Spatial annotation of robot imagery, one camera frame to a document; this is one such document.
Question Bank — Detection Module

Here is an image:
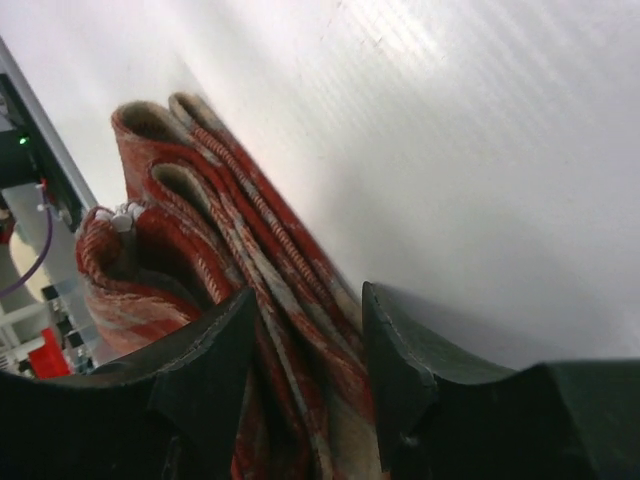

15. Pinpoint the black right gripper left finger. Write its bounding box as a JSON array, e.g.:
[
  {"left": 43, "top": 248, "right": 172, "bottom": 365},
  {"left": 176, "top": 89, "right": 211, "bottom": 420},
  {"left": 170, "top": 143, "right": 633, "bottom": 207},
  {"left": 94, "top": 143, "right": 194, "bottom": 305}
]
[{"left": 1, "top": 288, "right": 256, "bottom": 479}]

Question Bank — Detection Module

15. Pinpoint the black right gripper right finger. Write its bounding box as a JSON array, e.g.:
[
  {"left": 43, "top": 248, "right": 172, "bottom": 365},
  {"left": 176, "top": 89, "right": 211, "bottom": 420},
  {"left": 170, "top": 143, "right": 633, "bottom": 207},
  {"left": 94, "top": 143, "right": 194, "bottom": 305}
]
[{"left": 362, "top": 282, "right": 639, "bottom": 479}]

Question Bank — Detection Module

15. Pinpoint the red plaid skirt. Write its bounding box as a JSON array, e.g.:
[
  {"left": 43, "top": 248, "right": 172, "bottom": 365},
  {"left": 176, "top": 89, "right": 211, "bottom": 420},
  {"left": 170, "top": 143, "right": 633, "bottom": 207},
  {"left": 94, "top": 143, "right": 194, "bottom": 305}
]
[{"left": 76, "top": 93, "right": 383, "bottom": 479}]

